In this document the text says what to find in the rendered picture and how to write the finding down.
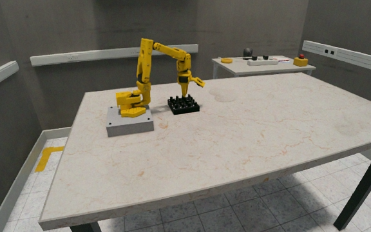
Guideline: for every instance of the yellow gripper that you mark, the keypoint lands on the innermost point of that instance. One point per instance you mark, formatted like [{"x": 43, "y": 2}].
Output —
[{"x": 184, "y": 78}]

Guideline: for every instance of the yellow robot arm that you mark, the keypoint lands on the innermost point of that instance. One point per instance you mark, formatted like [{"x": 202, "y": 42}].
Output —
[{"x": 131, "y": 103}]

